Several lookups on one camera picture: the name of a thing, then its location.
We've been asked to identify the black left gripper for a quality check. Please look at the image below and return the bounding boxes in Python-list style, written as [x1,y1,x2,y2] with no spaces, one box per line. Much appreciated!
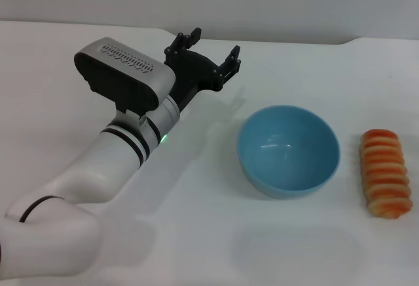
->
[162,27,243,111]

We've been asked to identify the blue bowl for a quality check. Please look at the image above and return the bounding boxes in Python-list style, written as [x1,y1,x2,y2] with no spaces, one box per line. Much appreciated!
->
[237,104,341,200]

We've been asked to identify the orange striped bread loaf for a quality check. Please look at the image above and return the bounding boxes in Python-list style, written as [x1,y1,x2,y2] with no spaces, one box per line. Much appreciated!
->
[359,128,414,220]

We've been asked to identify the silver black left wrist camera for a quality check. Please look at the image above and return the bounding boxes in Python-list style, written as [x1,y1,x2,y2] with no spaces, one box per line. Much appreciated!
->
[73,37,177,112]

